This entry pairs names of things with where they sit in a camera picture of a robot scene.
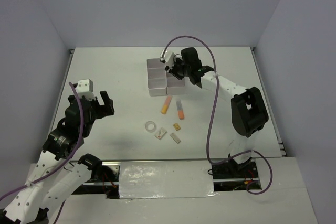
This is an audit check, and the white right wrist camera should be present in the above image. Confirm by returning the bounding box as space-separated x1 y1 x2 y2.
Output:
160 50 175 69

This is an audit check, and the clear tape roll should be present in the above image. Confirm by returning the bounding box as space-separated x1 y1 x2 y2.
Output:
144 121 156 133

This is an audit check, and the silver foil cover plate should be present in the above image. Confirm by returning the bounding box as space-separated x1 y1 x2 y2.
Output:
119 161 216 199

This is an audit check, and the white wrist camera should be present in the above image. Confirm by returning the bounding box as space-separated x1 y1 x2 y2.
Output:
160 50 175 69
75 79 95 100

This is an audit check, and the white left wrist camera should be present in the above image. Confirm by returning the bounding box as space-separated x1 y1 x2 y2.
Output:
75 79 95 100

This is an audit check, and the pink yellow highlighter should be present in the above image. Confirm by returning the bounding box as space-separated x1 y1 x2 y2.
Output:
161 95 172 114

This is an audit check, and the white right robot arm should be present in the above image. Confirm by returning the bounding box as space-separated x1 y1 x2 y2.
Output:
160 47 269 177

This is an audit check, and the white divided container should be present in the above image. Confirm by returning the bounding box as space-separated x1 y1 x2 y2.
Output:
146 58 167 97
164 66 186 95

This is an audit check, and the orange highlighter clear cap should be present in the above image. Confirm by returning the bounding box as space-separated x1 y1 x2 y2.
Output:
176 98 184 120

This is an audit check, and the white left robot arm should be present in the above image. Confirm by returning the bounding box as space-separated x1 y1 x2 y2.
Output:
1 91 115 223

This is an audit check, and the small yellow box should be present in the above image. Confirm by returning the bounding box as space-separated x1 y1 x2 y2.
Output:
173 123 181 131

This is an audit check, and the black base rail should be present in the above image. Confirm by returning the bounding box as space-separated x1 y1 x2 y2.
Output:
74 161 262 199

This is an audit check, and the white left divided container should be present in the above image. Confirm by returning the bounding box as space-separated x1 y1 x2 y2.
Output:
146 58 167 97

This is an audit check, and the white right divided container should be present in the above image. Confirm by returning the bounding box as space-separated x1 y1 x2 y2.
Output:
164 66 186 95

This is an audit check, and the white red staple box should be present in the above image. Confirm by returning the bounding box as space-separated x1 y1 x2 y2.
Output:
154 128 167 140

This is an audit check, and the white eraser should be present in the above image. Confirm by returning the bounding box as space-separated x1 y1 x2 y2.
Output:
170 133 181 144

